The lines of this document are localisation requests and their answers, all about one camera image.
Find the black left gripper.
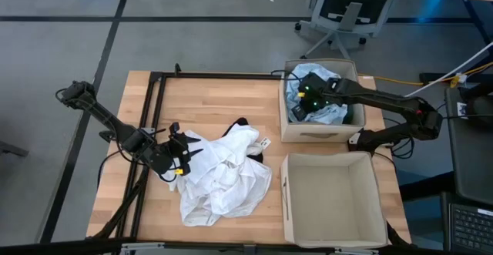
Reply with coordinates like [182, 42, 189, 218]
[148, 122, 204, 176]

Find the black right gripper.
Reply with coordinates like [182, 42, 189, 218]
[290, 72, 342, 123]

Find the light blue garment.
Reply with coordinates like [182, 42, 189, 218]
[285, 62, 350, 126]

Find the white shirt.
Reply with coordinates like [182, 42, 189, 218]
[183, 122, 261, 214]

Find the dark green garment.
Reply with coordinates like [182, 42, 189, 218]
[342, 103, 356, 126]

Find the black underwear with tag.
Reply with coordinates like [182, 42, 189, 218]
[222, 116, 265, 164]

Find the small white garment with tag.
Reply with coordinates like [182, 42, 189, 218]
[246, 137, 272, 158]

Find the large sheer white garment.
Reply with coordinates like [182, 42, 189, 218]
[169, 158, 273, 228]

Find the beige fabric storage bin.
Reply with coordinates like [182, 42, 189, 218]
[278, 58, 366, 143]
[280, 150, 389, 250]

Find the black rounded object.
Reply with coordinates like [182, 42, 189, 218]
[460, 79, 493, 129]

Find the black desk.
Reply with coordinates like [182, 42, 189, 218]
[444, 87, 493, 206]

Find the black table leg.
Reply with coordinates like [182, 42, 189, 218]
[452, 0, 493, 45]

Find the grey floor object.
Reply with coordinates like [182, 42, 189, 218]
[0, 141, 29, 158]

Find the black laptop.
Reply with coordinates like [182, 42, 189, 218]
[441, 191, 493, 254]

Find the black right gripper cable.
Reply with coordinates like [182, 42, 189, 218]
[270, 69, 296, 81]

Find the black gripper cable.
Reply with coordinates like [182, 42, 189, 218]
[270, 69, 296, 81]
[156, 162, 182, 183]

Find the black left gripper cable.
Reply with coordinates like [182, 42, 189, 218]
[156, 162, 182, 183]

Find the black metal table frame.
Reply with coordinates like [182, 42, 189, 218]
[86, 62, 282, 244]

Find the yellow cable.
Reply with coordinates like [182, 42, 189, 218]
[359, 60, 493, 89]

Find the silver bracket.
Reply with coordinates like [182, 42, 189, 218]
[119, 242, 378, 255]

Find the white cable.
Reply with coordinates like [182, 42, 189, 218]
[404, 41, 493, 98]

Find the black rail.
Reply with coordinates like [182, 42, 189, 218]
[0, 238, 493, 255]

